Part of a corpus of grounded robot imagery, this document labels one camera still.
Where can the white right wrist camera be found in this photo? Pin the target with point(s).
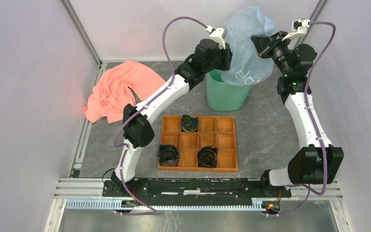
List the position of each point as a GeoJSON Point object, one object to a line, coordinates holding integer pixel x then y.
{"type": "Point", "coordinates": [299, 29]}

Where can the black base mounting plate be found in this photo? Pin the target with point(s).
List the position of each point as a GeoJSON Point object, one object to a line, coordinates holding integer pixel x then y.
{"type": "Point", "coordinates": [203, 191]}

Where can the white slotted cable duct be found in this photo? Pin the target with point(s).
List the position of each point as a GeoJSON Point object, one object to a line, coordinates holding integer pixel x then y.
{"type": "Point", "coordinates": [129, 205]}

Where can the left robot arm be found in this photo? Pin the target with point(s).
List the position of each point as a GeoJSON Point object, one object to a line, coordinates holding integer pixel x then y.
{"type": "Point", "coordinates": [137, 120]}

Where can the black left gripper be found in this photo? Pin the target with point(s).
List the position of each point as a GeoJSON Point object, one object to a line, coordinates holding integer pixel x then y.
{"type": "Point", "coordinates": [227, 56]}

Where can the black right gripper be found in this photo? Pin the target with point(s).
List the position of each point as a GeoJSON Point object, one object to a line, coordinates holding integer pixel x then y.
{"type": "Point", "coordinates": [263, 44]}

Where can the pink cloth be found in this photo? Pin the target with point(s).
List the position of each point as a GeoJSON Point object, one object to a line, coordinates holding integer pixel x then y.
{"type": "Point", "coordinates": [117, 88]}

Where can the rolled black belt orange stitching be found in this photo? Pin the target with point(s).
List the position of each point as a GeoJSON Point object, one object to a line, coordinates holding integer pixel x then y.
{"type": "Point", "coordinates": [207, 157]}

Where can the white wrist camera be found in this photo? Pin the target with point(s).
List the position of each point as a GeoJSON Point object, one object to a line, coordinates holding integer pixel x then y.
{"type": "Point", "coordinates": [299, 29]}
{"type": "Point", "coordinates": [218, 35]}

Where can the rolled black belt yellow stitching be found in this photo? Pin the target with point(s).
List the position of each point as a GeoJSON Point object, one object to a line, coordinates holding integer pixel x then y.
{"type": "Point", "coordinates": [189, 123]}

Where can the rolled black belt left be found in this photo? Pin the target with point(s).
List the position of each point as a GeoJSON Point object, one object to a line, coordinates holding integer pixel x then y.
{"type": "Point", "coordinates": [168, 155]}

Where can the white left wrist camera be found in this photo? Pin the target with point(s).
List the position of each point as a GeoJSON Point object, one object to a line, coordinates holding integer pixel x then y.
{"type": "Point", "coordinates": [218, 35]}

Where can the green plastic trash bin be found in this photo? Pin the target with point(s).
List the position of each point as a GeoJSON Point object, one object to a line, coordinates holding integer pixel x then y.
{"type": "Point", "coordinates": [222, 96]}

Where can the translucent blue plastic trash bag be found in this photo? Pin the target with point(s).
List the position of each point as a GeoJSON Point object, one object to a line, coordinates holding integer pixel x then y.
{"type": "Point", "coordinates": [246, 67]}

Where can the orange compartment tray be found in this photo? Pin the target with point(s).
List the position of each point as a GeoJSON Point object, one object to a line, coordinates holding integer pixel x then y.
{"type": "Point", "coordinates": [218, 131]}

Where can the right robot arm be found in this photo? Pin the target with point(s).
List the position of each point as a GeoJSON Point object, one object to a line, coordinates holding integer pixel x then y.
{"type": "Point", "coordinates": [317, 160]}

